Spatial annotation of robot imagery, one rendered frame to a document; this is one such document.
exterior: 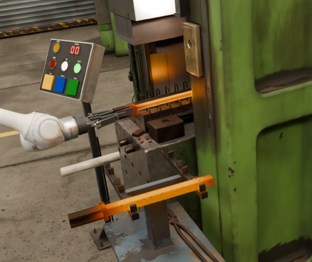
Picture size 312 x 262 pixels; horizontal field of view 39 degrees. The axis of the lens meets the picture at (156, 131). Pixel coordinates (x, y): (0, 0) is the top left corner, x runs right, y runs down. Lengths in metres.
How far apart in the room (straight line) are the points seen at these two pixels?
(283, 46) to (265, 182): 0.51
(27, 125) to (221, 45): 0.69
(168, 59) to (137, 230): 0.81
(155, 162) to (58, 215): 1.50
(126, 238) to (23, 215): 1.69
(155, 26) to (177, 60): 0.40
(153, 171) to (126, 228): 0.24
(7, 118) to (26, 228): 1.55
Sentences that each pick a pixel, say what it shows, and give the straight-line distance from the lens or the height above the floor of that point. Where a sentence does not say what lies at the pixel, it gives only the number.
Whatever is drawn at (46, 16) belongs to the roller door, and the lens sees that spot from 9.74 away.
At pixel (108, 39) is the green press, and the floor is 0.22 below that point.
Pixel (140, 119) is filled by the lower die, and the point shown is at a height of 0.96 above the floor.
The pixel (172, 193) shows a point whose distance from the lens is 1.27.
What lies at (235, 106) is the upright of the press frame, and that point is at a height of 1.11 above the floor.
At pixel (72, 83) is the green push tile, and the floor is 1.02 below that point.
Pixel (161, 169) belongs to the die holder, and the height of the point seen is 0.82.
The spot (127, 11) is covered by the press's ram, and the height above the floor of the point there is 1.39.
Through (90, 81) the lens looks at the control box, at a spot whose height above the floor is 1.03.
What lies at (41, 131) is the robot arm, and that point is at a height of 1.09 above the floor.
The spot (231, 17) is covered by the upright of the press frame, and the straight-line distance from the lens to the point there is 1.35.
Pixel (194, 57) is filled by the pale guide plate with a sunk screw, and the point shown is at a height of 1.25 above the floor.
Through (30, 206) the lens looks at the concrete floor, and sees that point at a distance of 3.25.
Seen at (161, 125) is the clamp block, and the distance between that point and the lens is 1.66.
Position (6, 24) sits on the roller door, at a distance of 9.79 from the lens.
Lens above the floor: 1.64
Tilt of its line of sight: 24 degrees down
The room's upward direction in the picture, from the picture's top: 7 degrees counter-clockwise
